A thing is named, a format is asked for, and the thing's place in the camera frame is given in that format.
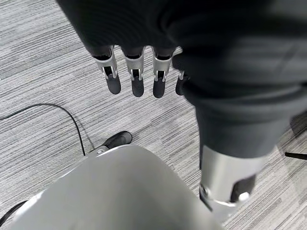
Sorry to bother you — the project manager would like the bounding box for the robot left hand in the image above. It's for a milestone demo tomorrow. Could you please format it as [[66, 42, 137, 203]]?
[[55, 0, 307, 223]]

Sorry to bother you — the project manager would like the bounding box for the black chair base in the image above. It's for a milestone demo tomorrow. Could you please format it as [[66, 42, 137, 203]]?
[[284, 114, 307, 161]]

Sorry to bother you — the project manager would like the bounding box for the dark robot foot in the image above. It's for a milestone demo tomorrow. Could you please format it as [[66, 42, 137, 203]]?
[[96, 131, 133, 155]]

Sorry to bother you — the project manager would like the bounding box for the silver robot leg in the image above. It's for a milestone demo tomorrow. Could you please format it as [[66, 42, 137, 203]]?
[[9, 145, 225, 230]]

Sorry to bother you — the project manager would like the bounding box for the thin black floor cable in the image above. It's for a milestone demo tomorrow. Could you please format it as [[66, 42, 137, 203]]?
[[0, 103, 86, 156]]

